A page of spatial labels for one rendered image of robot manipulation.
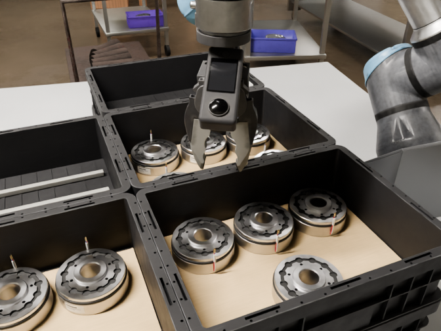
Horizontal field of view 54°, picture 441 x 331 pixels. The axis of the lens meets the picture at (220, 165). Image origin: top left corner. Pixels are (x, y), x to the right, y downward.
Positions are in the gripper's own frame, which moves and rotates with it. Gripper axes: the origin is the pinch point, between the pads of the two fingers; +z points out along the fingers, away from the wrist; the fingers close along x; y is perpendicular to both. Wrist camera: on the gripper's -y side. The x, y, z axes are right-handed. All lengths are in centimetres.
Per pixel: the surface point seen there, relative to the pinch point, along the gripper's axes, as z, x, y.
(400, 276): 6.4, -25.0, -13.4
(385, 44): 79, -106, 316
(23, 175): 16.1, 43.4, 15.3
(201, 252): 12.2, 2.1, -6.5
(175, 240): 12.2, 6.7, -4.2
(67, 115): 30, 59, 68
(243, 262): 15.3, -4.3, -4.8
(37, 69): 103, 191, 284
